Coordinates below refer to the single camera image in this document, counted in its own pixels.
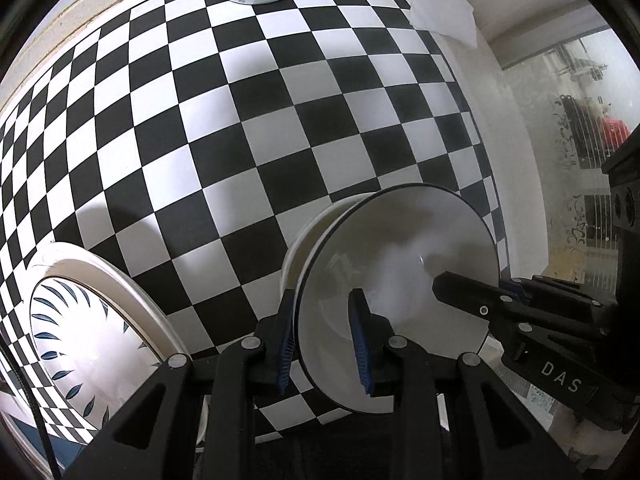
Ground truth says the white tissue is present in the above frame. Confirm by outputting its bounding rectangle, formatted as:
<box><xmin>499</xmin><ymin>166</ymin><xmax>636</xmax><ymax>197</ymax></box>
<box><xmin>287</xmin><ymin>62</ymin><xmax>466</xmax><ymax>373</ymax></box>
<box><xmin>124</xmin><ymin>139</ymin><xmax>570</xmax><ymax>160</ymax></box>
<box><xmin>409</xmin><ymin>0</ymin><xmax>478</xmax><ymax>51</ymax></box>

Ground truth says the glass sliding door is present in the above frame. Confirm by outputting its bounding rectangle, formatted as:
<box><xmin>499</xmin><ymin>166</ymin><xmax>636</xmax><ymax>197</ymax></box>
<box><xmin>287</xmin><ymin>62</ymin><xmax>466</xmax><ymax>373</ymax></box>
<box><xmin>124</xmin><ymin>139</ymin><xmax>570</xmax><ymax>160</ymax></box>
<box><xmin>500</xmin><ymin>20</ymin><xmax>640</xmax><ymax>311</ymax></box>

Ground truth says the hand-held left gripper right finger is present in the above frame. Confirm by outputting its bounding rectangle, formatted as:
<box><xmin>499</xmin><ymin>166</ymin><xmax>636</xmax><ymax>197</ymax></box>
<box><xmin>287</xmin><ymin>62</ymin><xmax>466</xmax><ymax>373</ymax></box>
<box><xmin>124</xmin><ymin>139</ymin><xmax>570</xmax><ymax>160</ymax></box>
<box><xmin>347</xmin><ymin>287</ymin><xmax>583</xmax><ymax>480</ymax></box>

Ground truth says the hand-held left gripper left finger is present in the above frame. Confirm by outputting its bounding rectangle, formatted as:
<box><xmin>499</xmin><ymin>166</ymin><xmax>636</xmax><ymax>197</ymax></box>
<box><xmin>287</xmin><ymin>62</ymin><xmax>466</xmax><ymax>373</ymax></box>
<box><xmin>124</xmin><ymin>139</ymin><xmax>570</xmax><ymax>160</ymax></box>
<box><xmin>65</xmin><ymin>287</ymin><xmax>298</xmax><ymax>480</ymax></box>

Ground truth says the white plate with dark stripes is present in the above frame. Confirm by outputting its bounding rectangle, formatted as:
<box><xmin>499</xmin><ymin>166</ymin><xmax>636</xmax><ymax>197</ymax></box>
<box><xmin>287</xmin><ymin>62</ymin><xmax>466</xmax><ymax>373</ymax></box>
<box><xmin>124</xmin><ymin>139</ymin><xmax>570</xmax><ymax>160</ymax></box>
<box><xmin>30</xmin><ymin>275</ymin><xmax>166</xmax><ymax>431</ymax></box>

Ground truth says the white plate with small marks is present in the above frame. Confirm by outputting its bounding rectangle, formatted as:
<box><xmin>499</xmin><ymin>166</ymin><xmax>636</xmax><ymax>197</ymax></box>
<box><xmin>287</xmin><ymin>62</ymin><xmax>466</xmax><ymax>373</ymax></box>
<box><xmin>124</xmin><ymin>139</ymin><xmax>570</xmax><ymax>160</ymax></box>
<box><xmin>22</xmin><ymin>241</ymin><xmax>208</xmax><ymax>448</ymax></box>

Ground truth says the plain white bowl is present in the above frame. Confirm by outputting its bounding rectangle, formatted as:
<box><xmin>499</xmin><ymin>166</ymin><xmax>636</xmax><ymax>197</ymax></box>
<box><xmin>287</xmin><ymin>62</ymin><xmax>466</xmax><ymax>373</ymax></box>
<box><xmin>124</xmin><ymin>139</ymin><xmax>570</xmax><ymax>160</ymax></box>
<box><xmin>280</xmin><ymin>203</ymin><xmax>368</xmax><ymax>301</ymax></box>

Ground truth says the white bowl with dark rim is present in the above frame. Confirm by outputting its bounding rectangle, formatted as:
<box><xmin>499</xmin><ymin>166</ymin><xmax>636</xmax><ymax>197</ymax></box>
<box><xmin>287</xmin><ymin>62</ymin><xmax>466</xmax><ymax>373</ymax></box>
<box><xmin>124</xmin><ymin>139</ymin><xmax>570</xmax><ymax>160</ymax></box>
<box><xmin>294</xmin><ymin>183</ymin><xmax>500</xmax><ymax>415</ymax></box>

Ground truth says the black cable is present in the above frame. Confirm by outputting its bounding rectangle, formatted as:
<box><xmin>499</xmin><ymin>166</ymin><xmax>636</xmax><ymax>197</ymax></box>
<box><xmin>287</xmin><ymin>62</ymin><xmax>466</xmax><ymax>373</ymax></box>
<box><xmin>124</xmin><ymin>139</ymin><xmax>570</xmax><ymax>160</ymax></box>
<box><xmin>0</xmin><ymin>330</ymin><xmax>57</xmax><ymax>480</ymax></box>

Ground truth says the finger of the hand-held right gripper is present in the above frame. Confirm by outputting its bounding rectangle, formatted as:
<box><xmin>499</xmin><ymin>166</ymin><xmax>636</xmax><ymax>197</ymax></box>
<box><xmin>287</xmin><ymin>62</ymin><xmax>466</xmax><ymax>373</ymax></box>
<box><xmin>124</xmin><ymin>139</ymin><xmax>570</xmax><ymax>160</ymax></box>
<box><xmin>500</xmin><ymin>274</ymin><xmax>617</xmax><ymax>337</ymax></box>
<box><xmin>432</xmin><ymin>271</ymin><xmax>533</xmax><ymax>348</ymax></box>

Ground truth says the black and white checkered cloth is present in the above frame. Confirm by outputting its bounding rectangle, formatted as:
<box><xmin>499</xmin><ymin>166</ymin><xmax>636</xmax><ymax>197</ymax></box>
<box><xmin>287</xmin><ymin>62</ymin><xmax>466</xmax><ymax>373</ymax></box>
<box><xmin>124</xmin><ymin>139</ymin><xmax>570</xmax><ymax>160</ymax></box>
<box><xmin>0</xmin><ymin>0</ymin><xmax>511</xmax><ymax>448</ymax></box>

